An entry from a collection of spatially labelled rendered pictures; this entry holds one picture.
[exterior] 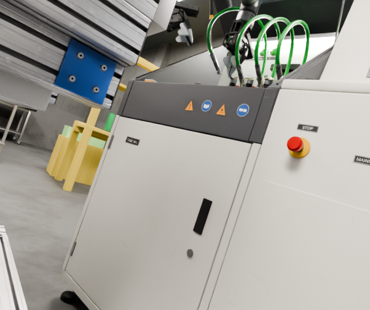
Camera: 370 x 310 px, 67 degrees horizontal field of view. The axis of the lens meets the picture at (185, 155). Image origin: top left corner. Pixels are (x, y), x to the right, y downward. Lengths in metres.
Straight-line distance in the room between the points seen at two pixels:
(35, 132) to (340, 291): 7.82
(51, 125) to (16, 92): 7.56
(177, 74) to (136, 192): 0.66
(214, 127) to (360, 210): 0.44
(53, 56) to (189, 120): 0.52
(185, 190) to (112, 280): 0.42
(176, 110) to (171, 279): 0.55
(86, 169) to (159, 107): 3.23
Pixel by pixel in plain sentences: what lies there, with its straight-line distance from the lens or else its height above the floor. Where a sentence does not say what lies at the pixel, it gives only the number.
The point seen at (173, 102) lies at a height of 0.87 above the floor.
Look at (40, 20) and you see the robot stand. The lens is 0.55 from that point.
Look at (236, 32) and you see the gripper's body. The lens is 1.22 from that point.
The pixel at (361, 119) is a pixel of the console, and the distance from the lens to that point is 0.72.
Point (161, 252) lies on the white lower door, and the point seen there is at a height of 0.39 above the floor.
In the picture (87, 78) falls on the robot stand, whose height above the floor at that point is 0.76.
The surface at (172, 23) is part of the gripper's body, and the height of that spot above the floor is 1.22.
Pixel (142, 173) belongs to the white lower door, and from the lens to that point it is 1.02.
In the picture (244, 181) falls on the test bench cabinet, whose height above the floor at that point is 0.68.
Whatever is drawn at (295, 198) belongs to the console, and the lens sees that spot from 0.71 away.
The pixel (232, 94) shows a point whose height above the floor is 0.92.
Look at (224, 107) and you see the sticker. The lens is 0.87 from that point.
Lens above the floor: 0.66
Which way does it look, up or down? 3 degrees up
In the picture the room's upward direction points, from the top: 19 degrees clockwise
